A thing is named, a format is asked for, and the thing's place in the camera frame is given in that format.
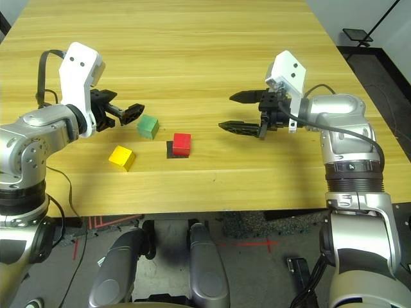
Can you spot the red wooden block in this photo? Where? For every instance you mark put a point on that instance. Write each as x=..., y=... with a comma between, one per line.
x=182, y=144

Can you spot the black diagonal metal bar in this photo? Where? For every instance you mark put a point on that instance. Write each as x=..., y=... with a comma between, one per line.
x=3, y=24

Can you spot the black stand plate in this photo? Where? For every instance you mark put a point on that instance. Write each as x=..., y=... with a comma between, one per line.
x=357, y=34

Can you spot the black square tape marker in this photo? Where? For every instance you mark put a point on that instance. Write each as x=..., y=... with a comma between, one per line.
x=169, y=149

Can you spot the tan robot torso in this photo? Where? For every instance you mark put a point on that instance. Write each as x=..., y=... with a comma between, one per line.
x=160, y=306

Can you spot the black floor box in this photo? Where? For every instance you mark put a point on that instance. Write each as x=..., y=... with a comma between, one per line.
x=298, y=269

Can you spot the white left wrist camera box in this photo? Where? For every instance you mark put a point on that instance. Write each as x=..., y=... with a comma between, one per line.
x=78, y=70

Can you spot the green wooden block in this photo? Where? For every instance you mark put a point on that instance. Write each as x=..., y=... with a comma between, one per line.
x=147, y=126

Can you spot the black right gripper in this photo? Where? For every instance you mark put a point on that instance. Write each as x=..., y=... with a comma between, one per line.
x=276, y=110

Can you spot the grey robot left leg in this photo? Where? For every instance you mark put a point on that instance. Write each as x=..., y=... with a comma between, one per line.
x=115, y=266

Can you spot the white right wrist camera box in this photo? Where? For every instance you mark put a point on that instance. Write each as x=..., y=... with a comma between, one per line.
x=290, y=73

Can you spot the grey foam tile pieces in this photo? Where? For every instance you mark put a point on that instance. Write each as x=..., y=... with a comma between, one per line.
x=74, y=237

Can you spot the dark sneaker toe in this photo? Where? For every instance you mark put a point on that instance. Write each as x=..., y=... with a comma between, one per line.
x=35, y=304

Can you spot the grey robot right leg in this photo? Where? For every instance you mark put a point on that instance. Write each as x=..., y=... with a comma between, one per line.
x=205, y=266

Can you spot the black stand pole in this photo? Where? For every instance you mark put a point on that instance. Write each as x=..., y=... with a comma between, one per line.
x=384, y=16

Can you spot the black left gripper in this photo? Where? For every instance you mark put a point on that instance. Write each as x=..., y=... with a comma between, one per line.
x=102, y=112

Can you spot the small silver metal clip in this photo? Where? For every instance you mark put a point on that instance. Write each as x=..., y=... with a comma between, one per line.
x=101, y=261

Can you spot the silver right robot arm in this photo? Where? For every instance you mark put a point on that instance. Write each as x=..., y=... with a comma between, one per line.
x=346, y=134

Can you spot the speckled black foam mat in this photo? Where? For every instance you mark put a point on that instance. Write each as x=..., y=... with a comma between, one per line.
x=244, y=224

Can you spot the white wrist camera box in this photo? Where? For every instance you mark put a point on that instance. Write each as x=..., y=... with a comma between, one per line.
x=78, y=70
x=290, y=73

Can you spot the yellow wooden block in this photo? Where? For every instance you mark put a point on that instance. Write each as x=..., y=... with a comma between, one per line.
x=120, y=157

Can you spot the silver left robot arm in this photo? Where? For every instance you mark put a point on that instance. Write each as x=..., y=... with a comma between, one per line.
x=38, y=128

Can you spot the grey robot leg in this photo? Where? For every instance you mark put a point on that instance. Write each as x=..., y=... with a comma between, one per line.
x=115, y=266
x=205, y=266

